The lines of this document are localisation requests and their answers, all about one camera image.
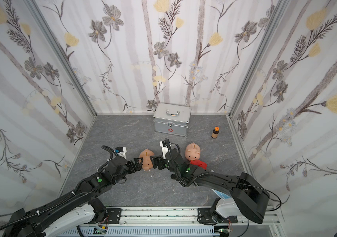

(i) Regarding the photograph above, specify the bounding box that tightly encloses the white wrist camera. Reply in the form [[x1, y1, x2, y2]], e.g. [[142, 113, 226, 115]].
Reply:
[[114, 147, 127, 159], [160, 139, 170, 160]]

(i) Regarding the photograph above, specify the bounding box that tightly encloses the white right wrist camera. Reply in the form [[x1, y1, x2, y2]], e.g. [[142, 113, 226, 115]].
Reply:
[[160, 139, 170, 160]]

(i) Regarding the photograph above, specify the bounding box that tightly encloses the pink piggy bank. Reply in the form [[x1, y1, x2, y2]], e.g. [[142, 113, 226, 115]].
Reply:
[[139, 149, 155, 171], [185, 143, 201, 161]]

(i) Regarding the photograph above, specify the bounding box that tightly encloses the small brown orange-capped bottle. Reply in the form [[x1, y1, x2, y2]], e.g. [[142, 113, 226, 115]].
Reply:
[[211, 127, 220, 139]]

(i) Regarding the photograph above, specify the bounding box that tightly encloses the blue face mask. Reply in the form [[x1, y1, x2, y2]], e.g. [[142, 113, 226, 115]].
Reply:
[[213, 190, 231, 199]]

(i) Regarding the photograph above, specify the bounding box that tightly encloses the red piggy bank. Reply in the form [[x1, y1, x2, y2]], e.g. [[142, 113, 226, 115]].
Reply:
[[190, 160, 207, 170]]

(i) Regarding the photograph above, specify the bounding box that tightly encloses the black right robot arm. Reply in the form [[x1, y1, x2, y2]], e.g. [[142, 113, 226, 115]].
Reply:
[[150, 140, 272, 224]]

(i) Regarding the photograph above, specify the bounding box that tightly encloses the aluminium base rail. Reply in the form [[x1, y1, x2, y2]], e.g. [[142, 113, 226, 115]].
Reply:
[[35, 206, 284, 237]]

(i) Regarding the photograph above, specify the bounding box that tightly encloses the silver aluminium first aid case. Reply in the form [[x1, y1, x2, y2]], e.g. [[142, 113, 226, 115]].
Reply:
[[153, 103, 192, 137]]

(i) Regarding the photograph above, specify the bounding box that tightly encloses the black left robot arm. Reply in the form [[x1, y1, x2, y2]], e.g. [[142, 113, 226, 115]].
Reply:
[[0, 146, 143, 237]]

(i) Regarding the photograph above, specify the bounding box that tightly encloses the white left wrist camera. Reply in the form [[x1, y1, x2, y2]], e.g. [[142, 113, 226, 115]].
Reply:
[[114, 147, 127, 159]]

